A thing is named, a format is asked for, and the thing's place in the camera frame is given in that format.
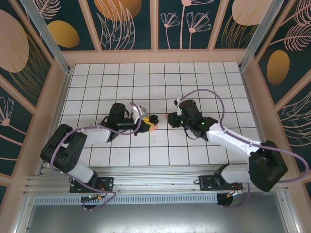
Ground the grey metal sheet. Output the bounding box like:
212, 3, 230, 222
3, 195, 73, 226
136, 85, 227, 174
24, 203, 292, 233

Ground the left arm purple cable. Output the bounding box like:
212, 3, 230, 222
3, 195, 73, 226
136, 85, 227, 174
50, 101, 143, 212

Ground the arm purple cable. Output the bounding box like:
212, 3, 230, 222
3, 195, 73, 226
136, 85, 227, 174
50, 101, 143, 212
179, 88, 311, 209

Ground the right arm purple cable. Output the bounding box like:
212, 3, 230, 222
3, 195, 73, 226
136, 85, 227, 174
179, 88, 311, 209

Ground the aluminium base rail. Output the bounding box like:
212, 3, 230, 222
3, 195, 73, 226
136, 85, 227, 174
24, 166, 291, 196

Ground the aluminium side rail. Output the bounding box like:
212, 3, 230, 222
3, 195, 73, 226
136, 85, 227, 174
13, 69, 73, 233
239, 67, 303, 233

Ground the grey slotted cable duct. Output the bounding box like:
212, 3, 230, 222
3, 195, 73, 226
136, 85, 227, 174
34, 193, 218, 206

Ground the aluminium frame post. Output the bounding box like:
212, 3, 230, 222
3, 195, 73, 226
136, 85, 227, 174
239, 0, 290, 72
19, 0, 74, 75

